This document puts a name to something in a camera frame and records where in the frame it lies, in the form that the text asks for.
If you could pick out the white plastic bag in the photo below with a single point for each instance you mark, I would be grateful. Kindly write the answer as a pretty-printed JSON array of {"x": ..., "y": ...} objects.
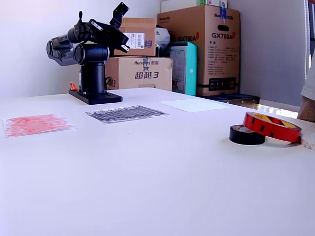
[{"x": 162, "y": 37}]

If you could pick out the orange clamp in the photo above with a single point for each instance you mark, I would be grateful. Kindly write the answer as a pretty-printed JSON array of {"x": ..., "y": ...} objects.
[{"x": 72, "y": 86}]

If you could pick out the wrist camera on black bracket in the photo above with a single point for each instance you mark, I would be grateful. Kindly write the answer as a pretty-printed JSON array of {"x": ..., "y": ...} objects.
[{"x": 119, "y": 12}]

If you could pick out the black tape roll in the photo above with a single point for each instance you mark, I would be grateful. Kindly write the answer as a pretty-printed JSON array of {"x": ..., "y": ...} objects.
[{"x": 246, "y": 138}]

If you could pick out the black scribbled paper sheet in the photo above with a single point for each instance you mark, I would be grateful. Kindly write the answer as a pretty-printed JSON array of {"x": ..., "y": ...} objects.
[{"x": 125, "y": 113}]

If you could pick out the cardboard box with blue characters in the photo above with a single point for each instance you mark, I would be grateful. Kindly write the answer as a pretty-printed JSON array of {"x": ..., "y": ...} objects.
[{"x": 128, "y": 83}]

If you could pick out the person in grey shirt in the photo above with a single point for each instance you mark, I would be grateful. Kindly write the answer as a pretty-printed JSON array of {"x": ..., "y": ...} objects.
[{"x": 307, "y": 108}]

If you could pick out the tall GX760A cardboard box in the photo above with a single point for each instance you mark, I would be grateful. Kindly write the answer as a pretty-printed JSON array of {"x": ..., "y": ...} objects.
[{"x": 221, "y": 61}]

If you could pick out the blank white paper sheet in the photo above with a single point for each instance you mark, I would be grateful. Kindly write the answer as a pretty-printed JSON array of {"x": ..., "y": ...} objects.
[{"x": 194, "y": 105}]

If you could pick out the white tape roll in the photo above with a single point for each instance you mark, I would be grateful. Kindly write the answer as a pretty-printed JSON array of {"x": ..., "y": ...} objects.
[{"x": 308, "y": 145}]

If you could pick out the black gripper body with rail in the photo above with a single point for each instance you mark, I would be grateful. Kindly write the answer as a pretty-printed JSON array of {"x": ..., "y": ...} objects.
[{"x": 110, "y": 34}]

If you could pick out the cardboard box with shipping label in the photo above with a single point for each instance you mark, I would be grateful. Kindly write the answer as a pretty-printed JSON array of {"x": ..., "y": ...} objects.
[{"x": 137, "y": 27}]

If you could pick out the teal carton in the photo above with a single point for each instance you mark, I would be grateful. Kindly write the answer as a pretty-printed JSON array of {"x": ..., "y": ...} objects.
[{"x": 190, "y": 68}]

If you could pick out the red tape roll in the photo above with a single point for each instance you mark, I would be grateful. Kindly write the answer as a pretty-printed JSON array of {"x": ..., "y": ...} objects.
[{"x": 270, "y": 132}]

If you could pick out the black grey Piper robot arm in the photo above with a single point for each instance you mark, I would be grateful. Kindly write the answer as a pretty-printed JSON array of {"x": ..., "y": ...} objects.
[{"x": 92, "y": 76}]

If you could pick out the red scribbled paper sheet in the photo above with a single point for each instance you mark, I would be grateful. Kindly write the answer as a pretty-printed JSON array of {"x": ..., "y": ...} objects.
[{"x": 37, "y": 125}]

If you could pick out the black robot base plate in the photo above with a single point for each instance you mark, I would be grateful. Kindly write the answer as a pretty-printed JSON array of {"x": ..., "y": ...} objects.
[{"x": 98, "y": 98}]

